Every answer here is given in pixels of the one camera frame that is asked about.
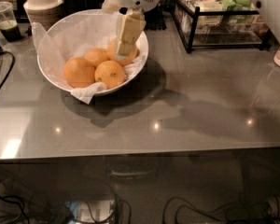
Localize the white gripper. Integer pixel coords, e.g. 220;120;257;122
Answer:
102;0;160;60

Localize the orange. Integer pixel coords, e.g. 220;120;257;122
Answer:
84;48;109;67
63;57;95;88
94;61;126;90
107;38;138;66

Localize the white bowl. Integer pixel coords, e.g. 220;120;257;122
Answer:
36;8;149;97

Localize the black slatted holder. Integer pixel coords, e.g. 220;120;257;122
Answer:
144;7;167;31

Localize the white paper liner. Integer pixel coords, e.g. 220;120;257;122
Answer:
32;9;148;104

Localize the stack of paper bowls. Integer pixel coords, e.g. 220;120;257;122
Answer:
23;0;63;30

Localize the green snack packet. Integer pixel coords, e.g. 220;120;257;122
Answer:
220;0;251;11

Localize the plastic cup with green drink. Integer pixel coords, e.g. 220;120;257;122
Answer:
0;1;22;42

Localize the white power strip below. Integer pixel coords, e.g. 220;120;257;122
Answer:
74;200;116;224

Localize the black wire snack rack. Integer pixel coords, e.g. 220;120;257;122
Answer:
171;0;272;53

